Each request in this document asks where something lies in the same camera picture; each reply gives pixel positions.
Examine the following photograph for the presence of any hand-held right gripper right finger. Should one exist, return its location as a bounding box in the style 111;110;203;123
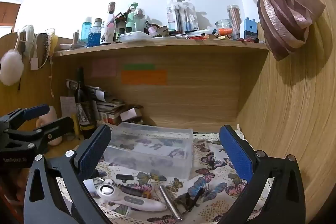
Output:
219;124;306;224

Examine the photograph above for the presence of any yellow headband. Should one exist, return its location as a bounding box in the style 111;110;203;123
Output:
50;32;58;52

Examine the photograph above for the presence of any pile of papers and booklets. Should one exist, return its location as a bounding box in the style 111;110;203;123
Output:
66;78;143;126

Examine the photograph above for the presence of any yellow tube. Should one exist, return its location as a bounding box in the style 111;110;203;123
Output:
72;114;80;136

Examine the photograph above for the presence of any brush blister pack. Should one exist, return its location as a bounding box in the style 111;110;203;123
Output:
184;0;198;31
167;0;184;31

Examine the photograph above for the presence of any black lace headband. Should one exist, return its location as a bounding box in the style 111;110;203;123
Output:
37;33;51;67

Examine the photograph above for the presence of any white fuzzy headband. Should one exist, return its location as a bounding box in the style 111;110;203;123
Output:
16;25;37;56

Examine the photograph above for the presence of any pale pink cylindrical object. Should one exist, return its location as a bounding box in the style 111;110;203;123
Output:
36;106;63;146

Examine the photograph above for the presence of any pink sticky note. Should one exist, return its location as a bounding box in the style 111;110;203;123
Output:
91;58;117;77

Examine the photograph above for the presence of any blue block sharpener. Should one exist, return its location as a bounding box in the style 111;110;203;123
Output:
240;17;259;41

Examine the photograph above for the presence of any black hair clip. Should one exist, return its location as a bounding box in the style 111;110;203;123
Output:
184;187;205;212

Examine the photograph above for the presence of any orange sticky note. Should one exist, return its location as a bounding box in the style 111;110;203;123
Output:
121;70;168;86

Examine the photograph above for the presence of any clear plastic box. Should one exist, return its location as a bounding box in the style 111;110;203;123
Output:
104;122;194;179

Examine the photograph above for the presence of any clear bottle with illustrated label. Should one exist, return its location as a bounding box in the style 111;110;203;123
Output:
101;2;117;43

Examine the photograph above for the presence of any dark wine bottle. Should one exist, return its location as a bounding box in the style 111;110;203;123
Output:
74;67;96;139

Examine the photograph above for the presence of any small pale pink card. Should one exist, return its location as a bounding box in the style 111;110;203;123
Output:
119;109;137;121

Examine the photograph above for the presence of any butterfly print cloth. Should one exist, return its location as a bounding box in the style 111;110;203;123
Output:
52;130;273;224

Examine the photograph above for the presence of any wooden shelf board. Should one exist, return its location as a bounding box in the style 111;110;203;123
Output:
54;38;269;58

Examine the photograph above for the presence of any white powder puff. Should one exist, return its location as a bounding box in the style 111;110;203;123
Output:
0;49;25;86

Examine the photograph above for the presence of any dark green small bottle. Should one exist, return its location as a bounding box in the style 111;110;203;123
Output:
118;27;132;41

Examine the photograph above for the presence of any white handwritten note paper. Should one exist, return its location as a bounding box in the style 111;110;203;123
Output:
60;96;76;118

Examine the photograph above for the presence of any silver metal rod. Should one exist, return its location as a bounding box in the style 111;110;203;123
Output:
160;185;183;222

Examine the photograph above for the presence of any beige hanging cord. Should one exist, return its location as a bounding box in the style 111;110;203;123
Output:
49;61;55;98

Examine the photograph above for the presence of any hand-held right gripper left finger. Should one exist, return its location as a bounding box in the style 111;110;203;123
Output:
23;124;113;224

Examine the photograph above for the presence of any tall light blue bottle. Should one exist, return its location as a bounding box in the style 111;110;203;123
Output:
80;17;92;45

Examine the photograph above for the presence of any clear rectangular plastic case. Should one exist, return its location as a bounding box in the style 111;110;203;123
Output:
120;31;154;43

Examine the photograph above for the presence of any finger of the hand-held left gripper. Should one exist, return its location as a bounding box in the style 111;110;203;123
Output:
4;116;75;153
0;105;50;130

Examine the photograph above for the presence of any clear tube of copper sticks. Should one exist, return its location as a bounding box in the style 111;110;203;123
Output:
227;5;241;39

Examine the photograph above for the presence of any glass jar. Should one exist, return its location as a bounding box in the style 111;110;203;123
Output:
215;19;233;37

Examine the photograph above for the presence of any pale bottle with silver cap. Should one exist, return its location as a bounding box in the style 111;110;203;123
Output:
134;9;146;33

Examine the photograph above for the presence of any small pink bottle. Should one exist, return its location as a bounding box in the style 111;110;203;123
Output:
146;21;158;37

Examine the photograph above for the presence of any white handheld magnifier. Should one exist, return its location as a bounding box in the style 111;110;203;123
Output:
96;183;168;212

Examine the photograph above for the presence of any green sticky note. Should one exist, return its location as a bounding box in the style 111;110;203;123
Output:
123;63;155;71

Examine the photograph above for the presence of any pink tied curtain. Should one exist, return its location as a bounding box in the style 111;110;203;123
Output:
210;0;326;62

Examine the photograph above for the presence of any faceted glass bottle blue liquid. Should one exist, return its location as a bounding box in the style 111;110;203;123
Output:
87;18;103;47

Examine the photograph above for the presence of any mint green pump bottle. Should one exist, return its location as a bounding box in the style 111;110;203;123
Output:
125;3;139;33

